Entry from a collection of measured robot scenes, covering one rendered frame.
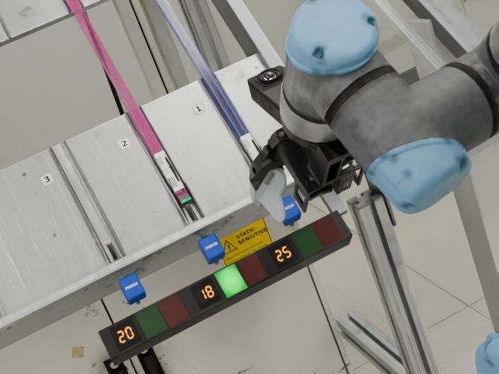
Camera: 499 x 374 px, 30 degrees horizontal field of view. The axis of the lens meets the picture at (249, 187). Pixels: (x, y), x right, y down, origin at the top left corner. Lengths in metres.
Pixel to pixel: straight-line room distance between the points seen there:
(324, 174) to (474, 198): 0.56
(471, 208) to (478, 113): 0.68
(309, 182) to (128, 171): 0.32
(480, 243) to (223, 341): 0.46
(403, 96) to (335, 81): 0.06
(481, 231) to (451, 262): 0.89
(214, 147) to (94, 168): 0.16
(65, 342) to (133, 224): 0.39
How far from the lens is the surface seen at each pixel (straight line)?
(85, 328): 1.52
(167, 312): 1.16
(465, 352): 2.05
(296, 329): 1.64
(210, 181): 1.21
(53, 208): 1.21
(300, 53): 0.78
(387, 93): 0.78
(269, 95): 0.98
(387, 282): 1.32
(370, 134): 0.77
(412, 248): 2.48
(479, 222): 1.47
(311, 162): 0.94
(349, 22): 0.79
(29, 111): 3.10
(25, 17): 1.36
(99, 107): 3.13
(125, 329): 1.15
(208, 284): 1.16
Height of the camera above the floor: 1.17
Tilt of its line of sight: 21 degrees down
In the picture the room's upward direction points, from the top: 21 degrees counter-clockwise
